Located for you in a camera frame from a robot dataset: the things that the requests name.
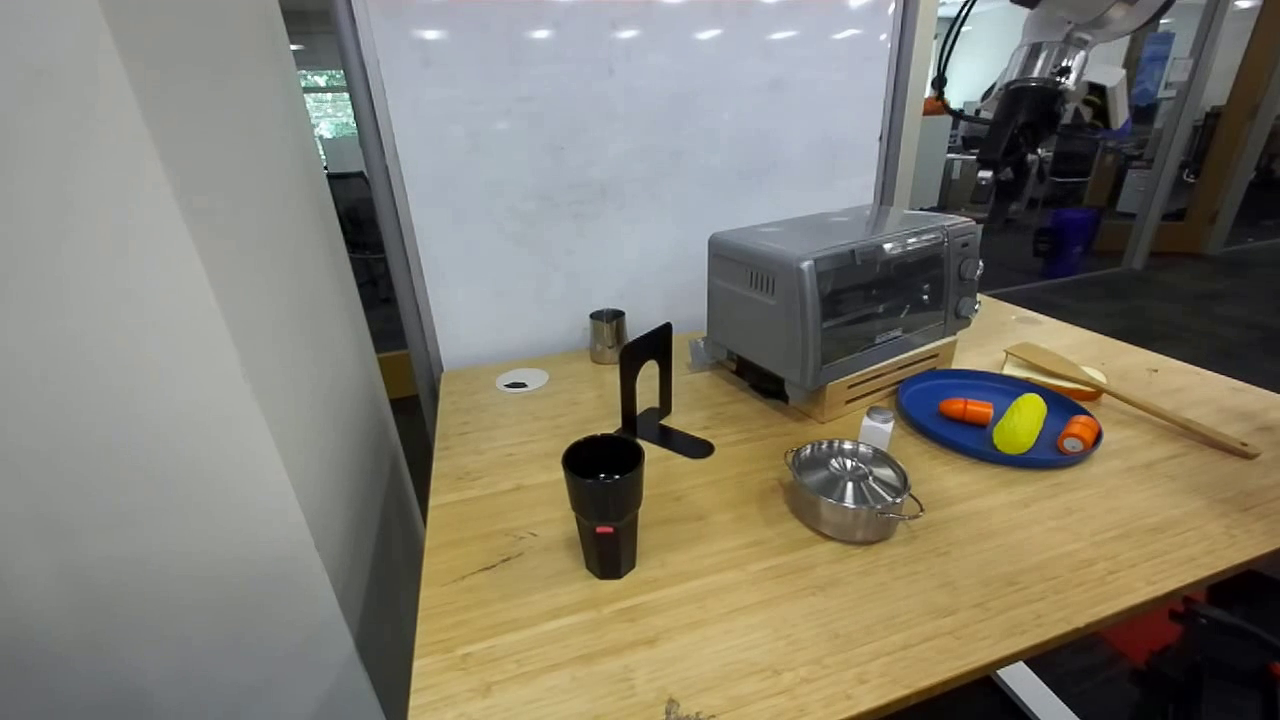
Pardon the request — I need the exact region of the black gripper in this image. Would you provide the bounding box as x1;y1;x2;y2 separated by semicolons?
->
981;75;1072;219

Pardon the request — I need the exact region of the grey toaster oven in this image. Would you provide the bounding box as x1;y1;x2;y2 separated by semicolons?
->
705;206;989;410

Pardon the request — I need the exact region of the blue bin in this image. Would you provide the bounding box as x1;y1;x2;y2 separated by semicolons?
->
1045;206;1108;280

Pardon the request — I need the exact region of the long orange toy carrot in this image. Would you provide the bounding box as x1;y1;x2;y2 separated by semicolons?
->
937;394;1000;434

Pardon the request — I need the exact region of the yellow toy corn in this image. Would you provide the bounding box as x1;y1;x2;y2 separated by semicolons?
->
989;387;1054;460

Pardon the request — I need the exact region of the wooden slatted crate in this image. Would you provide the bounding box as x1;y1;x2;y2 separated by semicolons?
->
691;334;966;424

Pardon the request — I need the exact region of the wooden spatula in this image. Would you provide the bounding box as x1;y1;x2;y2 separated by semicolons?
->
1006;342;1263;466

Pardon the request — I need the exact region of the blue plate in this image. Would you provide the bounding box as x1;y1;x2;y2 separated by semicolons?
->
894;364;1108;471

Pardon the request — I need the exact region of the white salt shaker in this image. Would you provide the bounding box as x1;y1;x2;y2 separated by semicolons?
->
857;405;900;456

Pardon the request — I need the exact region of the steel pot lid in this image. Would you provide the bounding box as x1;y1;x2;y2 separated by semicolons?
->
784;438;915;511

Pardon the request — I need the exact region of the steel pot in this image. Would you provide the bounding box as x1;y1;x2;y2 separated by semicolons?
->
780;442;928;547

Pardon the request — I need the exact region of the whiteboard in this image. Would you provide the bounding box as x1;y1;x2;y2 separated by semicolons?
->
348;0;911;374

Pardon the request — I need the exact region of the black metal bookend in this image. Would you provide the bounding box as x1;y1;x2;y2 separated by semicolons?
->
615;320;721;466

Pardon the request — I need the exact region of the small steel cup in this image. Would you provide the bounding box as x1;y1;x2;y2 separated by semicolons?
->
588;304;631;369

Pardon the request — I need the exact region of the red object under table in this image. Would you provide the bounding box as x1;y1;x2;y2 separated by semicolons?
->
1100;593;1211;671

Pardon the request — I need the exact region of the black plastic cup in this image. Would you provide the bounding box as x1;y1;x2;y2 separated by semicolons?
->
555;434;648;585

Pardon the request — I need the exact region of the white tape roll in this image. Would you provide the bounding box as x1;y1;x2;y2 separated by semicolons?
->
492;364;554;395

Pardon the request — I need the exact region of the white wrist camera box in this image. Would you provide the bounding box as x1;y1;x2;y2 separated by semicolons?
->
1011;29;1113;89

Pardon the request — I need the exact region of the white table frame bar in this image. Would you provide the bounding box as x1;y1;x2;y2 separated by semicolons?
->
989;658;1081;720

